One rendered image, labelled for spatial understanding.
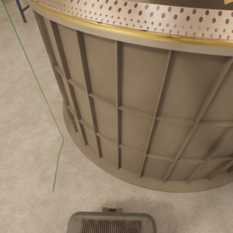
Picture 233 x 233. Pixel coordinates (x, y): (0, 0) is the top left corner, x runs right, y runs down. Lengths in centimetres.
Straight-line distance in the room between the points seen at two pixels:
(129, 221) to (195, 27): 101
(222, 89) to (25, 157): 162
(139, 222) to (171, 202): 42
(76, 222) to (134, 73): 90
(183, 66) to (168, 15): 18
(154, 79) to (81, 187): 109
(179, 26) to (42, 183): 145
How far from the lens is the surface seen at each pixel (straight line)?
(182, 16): 63
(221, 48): 61
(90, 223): 116
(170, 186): 150
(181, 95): 76
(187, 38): 59
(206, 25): 63
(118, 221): 115
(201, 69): 69
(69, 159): 163
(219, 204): 163
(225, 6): 66
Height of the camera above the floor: 140
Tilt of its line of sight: 49 degrees down
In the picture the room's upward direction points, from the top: 1 degrees counter-clockwise
